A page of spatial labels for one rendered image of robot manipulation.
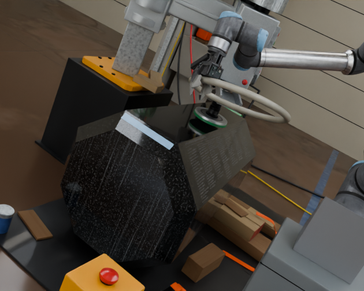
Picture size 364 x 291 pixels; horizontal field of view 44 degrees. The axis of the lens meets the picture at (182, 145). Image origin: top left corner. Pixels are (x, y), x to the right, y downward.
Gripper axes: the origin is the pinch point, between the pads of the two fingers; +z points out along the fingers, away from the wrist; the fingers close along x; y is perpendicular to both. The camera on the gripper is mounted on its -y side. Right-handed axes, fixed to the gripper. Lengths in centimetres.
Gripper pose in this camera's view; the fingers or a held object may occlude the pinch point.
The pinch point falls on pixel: (195, 94)
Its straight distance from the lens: 190.8
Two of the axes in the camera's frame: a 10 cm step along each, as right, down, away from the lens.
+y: 5.3, 2.1, -8.2
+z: -3.9, 9.2, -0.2
